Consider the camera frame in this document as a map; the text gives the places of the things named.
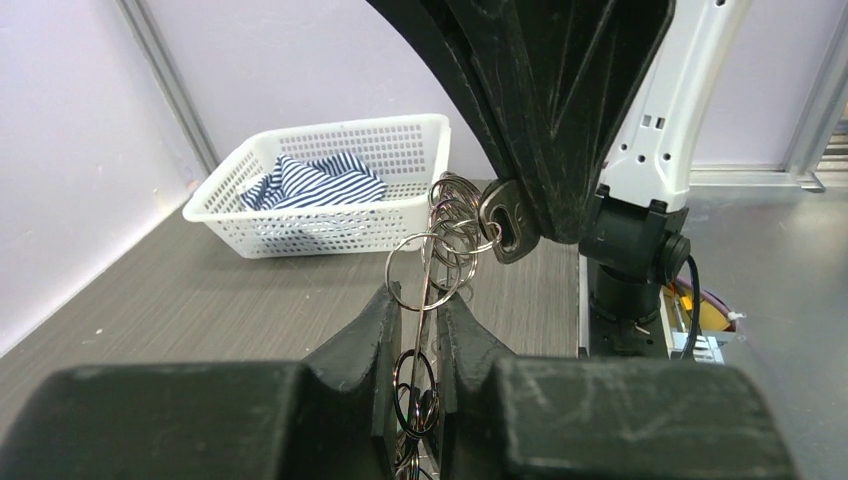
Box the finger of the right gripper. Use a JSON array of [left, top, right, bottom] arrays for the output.
[[374, 0, 676, 244]]

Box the white plastic basket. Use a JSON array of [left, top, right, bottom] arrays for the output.
[[182, 114, 451, 259]]

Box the aluminium frame rail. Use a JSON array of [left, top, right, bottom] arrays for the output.
[[116, 0, 219, 174]]

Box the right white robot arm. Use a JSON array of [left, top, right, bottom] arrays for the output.
[[374, 1, 749, 359]]

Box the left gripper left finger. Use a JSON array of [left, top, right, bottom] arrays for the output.
[[1, 287, 400, 479]]

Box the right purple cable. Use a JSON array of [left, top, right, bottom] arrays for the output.
[[672, 278, 747, 333]]

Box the black-headed key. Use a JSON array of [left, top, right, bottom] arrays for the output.
[[479, 180, 540, 264]]

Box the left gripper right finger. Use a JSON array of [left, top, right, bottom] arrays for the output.
[[433, 297, 799, 479]]

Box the numbered metal key ring disc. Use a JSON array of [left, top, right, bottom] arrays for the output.
[[384, 172, 504, 479]]

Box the blue striped shirt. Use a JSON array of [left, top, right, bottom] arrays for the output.
[[240, 152, 387, 211]]

